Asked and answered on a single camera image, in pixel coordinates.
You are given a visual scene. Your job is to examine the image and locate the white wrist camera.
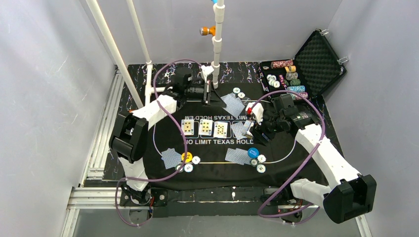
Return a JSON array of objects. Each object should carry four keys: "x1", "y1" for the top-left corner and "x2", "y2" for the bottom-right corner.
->
[
  {"x1": 246, "y1": 102, "x2": 264, "y2": 125},
  {"x1": 200, "y1": 65, "x2": 214, "y2": 83}
]

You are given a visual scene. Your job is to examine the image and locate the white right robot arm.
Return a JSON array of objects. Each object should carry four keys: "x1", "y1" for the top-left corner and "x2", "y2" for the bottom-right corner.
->
[{"x1": 246, "y1": 90, "x2": 377, "y2": 224}]

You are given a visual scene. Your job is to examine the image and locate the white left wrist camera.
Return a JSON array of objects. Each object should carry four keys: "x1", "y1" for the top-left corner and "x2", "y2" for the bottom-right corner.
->
[{"x1": 200, "y1": 65, "x2": 214, "y2": 83}]

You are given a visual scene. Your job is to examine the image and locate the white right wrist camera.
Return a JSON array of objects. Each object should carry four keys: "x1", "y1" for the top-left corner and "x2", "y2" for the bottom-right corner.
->
[{"x1": 246, "y1": 102, "x2": 264, "y2": 125}]

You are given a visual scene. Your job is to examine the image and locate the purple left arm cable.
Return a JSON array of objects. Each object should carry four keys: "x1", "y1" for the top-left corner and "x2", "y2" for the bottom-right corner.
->
[{"x1": 115, "y1": 59, "x2": 204, "y2": 228}]

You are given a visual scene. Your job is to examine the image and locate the yellow chip row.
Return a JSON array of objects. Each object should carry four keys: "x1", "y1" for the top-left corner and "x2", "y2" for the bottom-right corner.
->
[{"x1": 285, "y1": 65, "x2": 296, "y2": 73}]

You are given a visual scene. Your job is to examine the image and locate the blue chip row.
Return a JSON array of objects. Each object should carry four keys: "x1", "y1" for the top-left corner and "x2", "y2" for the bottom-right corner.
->
[{"x1": 287, "y1": 85, "x2": 306, "y2": 93}]

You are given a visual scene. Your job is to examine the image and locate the blue playing card deck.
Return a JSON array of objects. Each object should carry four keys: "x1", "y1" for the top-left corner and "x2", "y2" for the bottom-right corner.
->
[{"x1": 241, "y1": 120, "x2": 255, "y2": 139}]

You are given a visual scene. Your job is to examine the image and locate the red white chip row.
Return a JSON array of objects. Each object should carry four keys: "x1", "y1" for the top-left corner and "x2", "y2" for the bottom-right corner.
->
[{"x1": 270, "y1": 60, "x2": 293, "y2": 69}]

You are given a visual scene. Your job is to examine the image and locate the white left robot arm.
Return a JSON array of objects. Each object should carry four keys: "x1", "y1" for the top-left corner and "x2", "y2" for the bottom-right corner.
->
[{"x1": 109, "y1": 66, "x2": 226, "y2": 192}]

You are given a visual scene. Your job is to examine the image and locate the blue-backed playing card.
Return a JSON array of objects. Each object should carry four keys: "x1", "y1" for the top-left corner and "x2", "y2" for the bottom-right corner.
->
[
  {"x1": 226, "y1": 99, "x2": 245, "y2": 118},
  {"x1": 236, "y1": 149, "x2": 252, "y2": 165},
  {"x1": 161, "y1": 149, "x2": 177, "y2": 166},
  {"x1": 221, "y1": 93, "x2": 242, "y2": 107},
  {"x1": 231, "y1": 122, "x2": 245, "y2": 140},
  {"x1": 225, "y1": 148, "x2": 244, "y2": 165},
  {"x1": 165, "y1": 150, "x2": 183, "y2": 170}
]

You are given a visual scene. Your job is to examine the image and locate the green and pink chip row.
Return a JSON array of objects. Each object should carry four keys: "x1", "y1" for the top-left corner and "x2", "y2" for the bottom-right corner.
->
[{"x1": 291, "y1": 92, "x2": 309, "y2": 100}]

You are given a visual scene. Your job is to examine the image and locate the green poker chip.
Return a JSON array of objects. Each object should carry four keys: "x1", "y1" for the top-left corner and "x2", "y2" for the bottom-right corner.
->
[
  {"x1": 250, "y1": 158, "x2": 259, "y2": 167},
  {"x1": 176, "y1": 165, "x2": 184, "y2": 173}
]

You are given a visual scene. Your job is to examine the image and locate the orange clamp knob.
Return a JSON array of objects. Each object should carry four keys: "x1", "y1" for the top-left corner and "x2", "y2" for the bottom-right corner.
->
[{"x1": 200, "y1": 25, "x2": 216, "y2": 37}]

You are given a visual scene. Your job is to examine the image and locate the blue small blind button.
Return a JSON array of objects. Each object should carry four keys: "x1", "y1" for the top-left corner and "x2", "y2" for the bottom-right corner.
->
[{"x1": 248, "y1": 148, "x2": 260, "y2": 158}]

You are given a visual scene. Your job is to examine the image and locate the black poker felt mat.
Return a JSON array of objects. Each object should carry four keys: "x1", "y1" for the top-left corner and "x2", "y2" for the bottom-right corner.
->
[{"x1": 143, "y1": 102, "x2": 308, "y2": 191}]

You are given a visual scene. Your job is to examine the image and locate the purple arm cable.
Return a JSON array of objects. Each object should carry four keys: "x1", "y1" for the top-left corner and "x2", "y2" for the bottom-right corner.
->
[
  {"x1": 115, "y1": 59, "x2": 204, "y2": 228},
  {"x1": 249, "y1": 90, "x2": 326, "y2": 226}
]

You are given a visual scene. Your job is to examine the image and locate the dark green chip row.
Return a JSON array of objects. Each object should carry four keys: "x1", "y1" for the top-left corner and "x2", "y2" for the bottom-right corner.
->
[{"x1": 285, "y1": 72, "x2": 301, "y2": 86}]

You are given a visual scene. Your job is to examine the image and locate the white PVC pipe frame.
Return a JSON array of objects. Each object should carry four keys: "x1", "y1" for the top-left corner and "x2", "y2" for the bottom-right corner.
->
[{"x1": 85, "y1": 0, "x2": 225, "y2": 109}]

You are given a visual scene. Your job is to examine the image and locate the white chips in case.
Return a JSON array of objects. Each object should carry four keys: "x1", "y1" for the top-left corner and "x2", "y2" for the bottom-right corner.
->
[{"x1": 266, "y1": 74, "x2": 281, "y2": 88}]

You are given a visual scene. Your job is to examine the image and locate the black poker chip case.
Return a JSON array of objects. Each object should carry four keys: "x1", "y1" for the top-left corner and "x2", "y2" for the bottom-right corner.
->
[{"x1": 259, "y1": 29, "x2": 347, "y2": 98}]

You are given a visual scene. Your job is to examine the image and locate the white light-blue ten chip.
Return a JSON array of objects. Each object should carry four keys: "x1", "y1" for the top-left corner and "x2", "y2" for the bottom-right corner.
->
[{"x1": 256, "y1": 164, "x2": 266, "y2": 173}]

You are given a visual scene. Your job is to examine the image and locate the yellow big blind button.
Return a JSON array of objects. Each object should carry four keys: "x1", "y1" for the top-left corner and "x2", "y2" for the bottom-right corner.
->
[{"x1": 181, "y1": 152, "x2": 193, "y2": 163}]

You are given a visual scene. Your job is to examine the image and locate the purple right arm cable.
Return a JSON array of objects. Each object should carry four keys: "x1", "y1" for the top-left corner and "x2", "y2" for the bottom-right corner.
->
[{"x1": 249, "y1": 90, "x2": 326, "y2": 226}]

